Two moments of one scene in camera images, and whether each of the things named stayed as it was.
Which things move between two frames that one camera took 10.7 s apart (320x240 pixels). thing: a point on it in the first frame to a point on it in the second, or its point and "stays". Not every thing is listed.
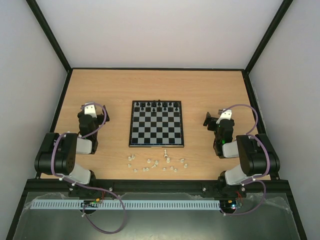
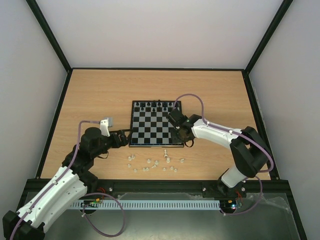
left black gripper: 107,117 to 124,141
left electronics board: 90,203 stays
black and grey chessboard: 156,123 stays
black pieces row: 156,106 stays
